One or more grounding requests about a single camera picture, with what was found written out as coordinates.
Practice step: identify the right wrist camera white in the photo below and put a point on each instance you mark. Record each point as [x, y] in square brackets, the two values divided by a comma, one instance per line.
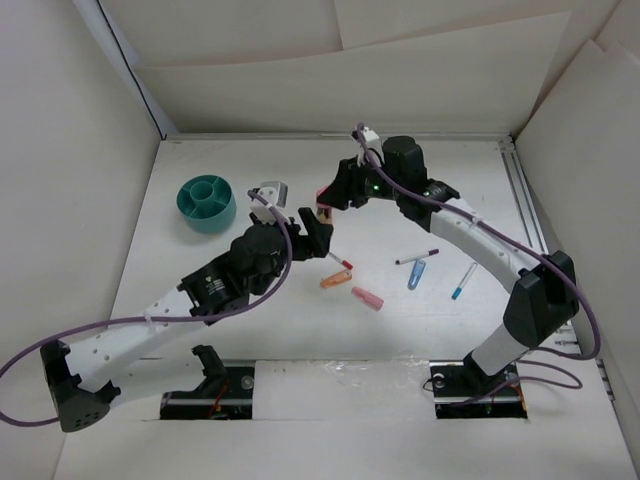
[365, 137]

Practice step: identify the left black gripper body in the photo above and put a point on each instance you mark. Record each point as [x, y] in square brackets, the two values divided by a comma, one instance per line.
[268, 279]

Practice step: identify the orange highlighter marker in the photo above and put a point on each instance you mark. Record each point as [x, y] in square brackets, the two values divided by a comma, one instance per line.
[336, 279]

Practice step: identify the white pen blue cap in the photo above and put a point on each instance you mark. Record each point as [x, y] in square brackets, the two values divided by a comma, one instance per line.
[463, 282]

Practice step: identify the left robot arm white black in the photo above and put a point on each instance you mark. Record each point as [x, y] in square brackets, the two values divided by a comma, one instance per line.
[86, 378]

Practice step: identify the aluminium rail right side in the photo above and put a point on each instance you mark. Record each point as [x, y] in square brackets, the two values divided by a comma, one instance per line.
[566, 338]

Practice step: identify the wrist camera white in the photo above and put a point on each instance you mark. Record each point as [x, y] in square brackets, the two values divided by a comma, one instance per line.
[275, 193]
[365, 137]

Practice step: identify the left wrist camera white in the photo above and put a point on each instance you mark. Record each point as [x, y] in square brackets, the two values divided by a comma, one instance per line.
[275, 193]

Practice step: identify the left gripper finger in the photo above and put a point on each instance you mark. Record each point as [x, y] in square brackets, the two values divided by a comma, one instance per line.
[320, 248]
[314, 228]

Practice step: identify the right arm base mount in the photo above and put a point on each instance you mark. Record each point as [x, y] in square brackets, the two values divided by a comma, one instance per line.
[461, 390]

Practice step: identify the pink highlighter marker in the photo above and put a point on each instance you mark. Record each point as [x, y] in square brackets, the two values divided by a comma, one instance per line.
[369, 299]

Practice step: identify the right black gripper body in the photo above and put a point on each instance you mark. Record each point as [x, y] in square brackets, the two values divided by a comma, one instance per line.
[366, 184]

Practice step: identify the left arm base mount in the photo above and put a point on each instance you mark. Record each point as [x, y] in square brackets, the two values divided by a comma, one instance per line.
[224, 392]

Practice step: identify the blue highlighter marker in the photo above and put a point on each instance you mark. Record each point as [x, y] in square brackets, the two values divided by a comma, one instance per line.
[416, 274]

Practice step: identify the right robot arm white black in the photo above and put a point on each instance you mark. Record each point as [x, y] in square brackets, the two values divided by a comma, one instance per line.
[540, 300]

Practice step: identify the white pen purple cap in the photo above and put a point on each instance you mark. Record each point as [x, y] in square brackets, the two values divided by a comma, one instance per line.
[416, 257]

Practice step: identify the white pen red cap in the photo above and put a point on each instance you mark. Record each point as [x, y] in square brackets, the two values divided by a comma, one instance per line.
[341, 261]

